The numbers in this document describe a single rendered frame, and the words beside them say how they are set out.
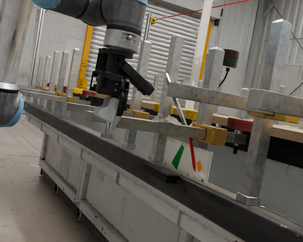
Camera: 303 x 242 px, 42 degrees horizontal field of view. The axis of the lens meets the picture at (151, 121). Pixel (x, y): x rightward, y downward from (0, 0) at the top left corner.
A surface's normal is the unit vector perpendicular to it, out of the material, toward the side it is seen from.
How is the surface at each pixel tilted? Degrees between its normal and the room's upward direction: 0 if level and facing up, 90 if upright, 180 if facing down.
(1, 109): 99
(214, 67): 90
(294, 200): 90
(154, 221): 90
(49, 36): 90
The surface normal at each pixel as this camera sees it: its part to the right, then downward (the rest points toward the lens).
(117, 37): -0.14, 0.02
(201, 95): 0.46, 0.13
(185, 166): -0.87, -0.13
